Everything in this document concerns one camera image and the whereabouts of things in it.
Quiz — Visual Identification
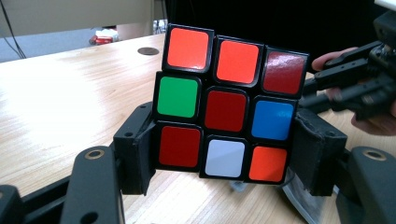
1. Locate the dark round table grommet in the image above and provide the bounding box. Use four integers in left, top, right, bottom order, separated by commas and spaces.
136, 46, 161, 57

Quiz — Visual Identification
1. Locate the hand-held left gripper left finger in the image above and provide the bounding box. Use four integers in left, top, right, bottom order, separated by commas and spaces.
112, 101, 157, 197

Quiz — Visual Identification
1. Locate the black curtain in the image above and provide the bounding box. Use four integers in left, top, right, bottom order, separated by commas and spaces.
163, 0, 379, 63

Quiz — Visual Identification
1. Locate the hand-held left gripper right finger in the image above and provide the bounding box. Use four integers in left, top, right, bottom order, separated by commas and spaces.
289, 107, 349, 197

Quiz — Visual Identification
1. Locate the small white object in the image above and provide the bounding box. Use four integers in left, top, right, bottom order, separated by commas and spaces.
92, 27, 120, 42

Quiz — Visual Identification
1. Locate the black hanging cable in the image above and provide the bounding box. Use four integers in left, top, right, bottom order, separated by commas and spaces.
0, 0, 28, 60

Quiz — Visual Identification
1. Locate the red can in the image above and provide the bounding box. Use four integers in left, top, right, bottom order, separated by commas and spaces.
88, 35, 115, 47

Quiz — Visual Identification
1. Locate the multicoloured puzzle cube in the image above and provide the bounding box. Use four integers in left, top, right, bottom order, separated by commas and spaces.
151, 22, 311, 186

